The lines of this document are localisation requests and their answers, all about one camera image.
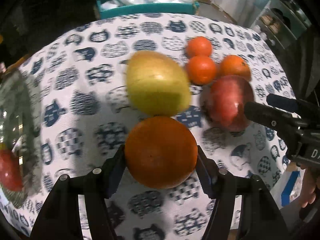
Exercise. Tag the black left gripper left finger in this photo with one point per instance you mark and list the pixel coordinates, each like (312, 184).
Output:
(59, 217)

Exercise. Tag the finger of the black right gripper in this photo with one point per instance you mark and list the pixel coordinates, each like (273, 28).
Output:
(272, 117)
(283, 103)

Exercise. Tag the large orange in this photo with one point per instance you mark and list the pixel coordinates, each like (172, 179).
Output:
(160, 152)

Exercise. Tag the person's right hand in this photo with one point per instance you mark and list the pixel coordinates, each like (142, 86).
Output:
(309, 185)

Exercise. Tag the large red apple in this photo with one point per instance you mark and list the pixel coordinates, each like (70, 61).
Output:
(225, 102)

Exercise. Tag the small red apple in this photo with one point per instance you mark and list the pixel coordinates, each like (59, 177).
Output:
(10, 171)

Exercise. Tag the small tangerine near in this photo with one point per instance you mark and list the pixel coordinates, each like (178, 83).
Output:
(201, 70)

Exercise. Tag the small tangerine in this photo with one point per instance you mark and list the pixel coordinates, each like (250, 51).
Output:
(201, 70)
(199, 46)

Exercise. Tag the wooden shelf rack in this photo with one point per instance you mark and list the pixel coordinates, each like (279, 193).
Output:
(281, 23)

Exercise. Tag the small tangerine far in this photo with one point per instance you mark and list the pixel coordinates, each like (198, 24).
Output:
(199, 46)

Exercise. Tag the yellow green mango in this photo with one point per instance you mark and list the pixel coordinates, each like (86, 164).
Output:
(156, 84)

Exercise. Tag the green glass bowl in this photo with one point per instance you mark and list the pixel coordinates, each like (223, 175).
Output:
(18, 132)

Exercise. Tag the cat pattern tablecloth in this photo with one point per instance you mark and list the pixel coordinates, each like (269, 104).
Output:
(79, 102)

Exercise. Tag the teal cardboard box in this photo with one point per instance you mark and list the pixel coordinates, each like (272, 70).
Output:
(173, 8)

